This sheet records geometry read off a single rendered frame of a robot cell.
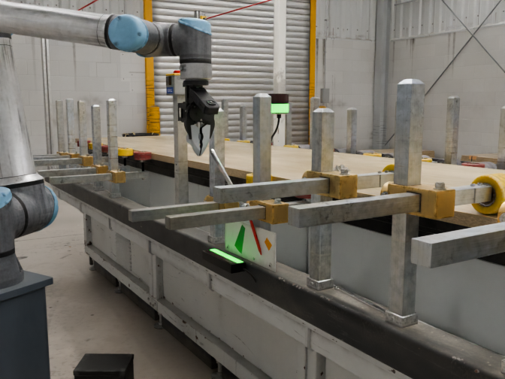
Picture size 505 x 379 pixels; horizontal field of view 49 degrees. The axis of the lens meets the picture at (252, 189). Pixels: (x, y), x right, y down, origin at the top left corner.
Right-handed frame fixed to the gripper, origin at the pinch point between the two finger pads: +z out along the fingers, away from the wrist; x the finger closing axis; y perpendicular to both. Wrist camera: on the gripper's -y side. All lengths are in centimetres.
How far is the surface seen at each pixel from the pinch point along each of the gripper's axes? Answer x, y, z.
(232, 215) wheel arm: 4.3, -26.0, 13.7
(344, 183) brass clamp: -7, -54, 3
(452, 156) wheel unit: -116, 5, 7
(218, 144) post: -7.4, 2.8, -1.6
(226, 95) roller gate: -414, 726, -31
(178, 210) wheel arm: 7.5, -0.9, 16.1
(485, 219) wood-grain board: -24, -76, 9
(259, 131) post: -6.0, -22.0, -6.3
